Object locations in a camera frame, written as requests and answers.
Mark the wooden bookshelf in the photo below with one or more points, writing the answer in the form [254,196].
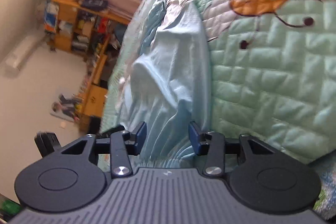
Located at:
[74,28]

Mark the dark hanging tote bag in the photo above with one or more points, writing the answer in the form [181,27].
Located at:
[95,5]

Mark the white wall air conditioner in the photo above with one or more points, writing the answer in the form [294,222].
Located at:
[16,59]

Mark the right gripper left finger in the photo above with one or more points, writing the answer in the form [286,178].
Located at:
[124,144]

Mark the green quilted bee bedspread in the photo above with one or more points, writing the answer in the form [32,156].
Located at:
[272,65]

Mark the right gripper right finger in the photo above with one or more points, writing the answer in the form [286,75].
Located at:
[211,147]

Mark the wooden desk with drawers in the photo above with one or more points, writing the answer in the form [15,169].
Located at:
[93,95]

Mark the child portrait photo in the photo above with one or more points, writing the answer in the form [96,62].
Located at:
[65,107]

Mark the light blue white jacket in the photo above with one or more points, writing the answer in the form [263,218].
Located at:
[168,85]

